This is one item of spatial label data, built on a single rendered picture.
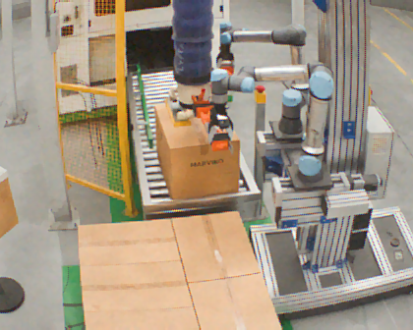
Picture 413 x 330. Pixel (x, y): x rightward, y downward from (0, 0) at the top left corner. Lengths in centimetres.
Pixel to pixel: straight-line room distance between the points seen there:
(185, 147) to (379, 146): 116
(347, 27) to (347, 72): 27
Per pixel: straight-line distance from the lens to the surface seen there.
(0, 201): 319
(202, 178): 337
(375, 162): 307
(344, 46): 275
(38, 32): 363
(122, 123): 394
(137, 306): 279
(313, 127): 253
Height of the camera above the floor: 255
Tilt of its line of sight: 31 degrees down
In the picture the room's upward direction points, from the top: 1 degrees counter-clockwise
